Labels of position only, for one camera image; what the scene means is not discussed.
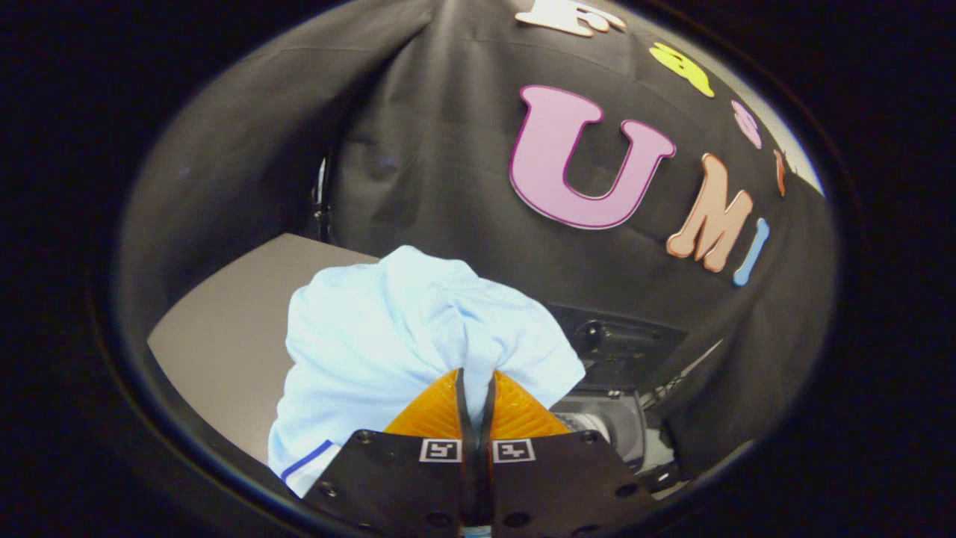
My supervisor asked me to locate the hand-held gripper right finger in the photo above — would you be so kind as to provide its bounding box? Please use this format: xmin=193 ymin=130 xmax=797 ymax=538
xmin=478 ymin=370 xmax=662 ymax=536

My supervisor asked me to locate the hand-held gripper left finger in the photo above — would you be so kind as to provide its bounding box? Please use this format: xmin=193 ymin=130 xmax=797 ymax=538
xmin=302 ymin=368 xmax=479 ymax=536

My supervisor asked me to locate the light blue shirt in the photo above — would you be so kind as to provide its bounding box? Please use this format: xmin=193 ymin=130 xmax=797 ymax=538
xmin=267 ymin=245 xmax=587 ymax=499

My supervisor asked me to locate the grey washing machine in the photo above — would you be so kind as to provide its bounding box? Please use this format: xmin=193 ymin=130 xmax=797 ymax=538
xmin=553 ymin=387 xmax=680 ymax=490

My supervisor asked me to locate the grey white cabinet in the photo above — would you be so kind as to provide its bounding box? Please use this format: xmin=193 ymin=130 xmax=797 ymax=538
xmin=147 ymin=233 xmax=382 ymax=468

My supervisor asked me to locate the black stand pole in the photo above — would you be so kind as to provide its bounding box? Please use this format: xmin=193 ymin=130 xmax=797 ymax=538
xmin=312 ymin=153 xmax=335 ymax=241

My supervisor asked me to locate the black backdrop cloth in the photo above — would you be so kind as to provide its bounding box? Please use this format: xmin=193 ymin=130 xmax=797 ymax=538
xmin=116 ymin=0 xmax=836 ymax=479

